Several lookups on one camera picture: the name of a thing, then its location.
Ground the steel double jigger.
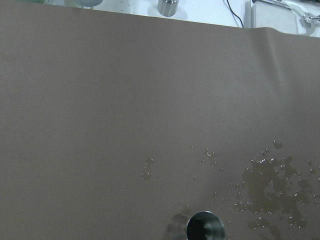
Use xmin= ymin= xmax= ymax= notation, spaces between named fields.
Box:
xmin=166 ymin=210 xmax=226 ymax=240

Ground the steel cylinder weight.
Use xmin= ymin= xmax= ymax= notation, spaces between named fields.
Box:
xmin=157 ymin=0 xmax=179 ymax=17

